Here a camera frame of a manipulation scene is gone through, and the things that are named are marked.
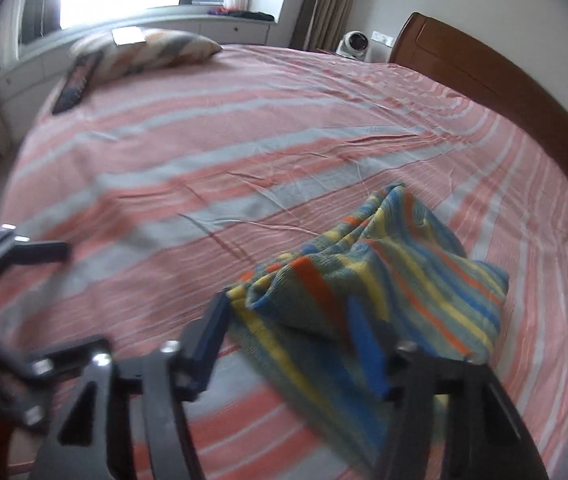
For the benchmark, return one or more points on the white wall outlet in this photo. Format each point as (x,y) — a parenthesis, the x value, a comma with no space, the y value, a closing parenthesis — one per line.
(383,37)

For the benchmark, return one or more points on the striped knit sweater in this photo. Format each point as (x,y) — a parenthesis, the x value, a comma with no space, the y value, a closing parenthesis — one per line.
(389,270)

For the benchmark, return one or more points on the dark folded clothes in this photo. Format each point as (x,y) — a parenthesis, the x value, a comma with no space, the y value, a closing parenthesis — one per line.
(244,14)

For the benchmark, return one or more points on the white round fan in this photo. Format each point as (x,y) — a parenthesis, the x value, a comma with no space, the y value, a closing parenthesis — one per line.
(353,44)

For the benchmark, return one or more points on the wooden headboard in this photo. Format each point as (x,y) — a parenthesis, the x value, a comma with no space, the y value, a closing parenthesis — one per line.
(489,70)

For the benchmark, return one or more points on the striped pillow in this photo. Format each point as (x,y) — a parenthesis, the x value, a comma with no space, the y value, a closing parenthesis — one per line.
(163,50)

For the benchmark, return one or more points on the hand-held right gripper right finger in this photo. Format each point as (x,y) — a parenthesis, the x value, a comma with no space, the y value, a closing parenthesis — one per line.
(414,385)

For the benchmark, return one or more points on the white paper sheet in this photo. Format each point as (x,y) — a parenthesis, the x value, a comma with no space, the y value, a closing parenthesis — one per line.
(129,36)

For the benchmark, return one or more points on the black flat device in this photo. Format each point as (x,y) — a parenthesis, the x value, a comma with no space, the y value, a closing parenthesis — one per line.
(76,85)

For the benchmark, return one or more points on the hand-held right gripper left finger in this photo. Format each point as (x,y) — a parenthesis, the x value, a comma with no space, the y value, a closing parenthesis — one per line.
(208,335)

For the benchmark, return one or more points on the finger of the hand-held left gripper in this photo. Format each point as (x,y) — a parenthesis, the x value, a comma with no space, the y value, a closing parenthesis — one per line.
(8,360)
(38,252)

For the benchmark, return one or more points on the bed with pink striped sheet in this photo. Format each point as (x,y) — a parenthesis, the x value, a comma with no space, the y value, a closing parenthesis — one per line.
(213,160)

